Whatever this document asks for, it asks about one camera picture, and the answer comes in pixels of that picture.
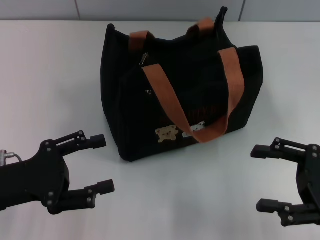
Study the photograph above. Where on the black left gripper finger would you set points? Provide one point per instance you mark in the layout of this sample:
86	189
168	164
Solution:
75	141
80	197

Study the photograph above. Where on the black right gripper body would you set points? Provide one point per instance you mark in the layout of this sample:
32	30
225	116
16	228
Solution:
311	180

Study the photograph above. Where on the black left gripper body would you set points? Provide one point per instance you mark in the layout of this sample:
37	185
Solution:
37	177

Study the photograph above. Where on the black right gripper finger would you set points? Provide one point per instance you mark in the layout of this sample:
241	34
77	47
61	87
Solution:
285	150
292	213

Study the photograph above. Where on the silver zipper pull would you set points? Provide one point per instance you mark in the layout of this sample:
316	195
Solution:
144	59

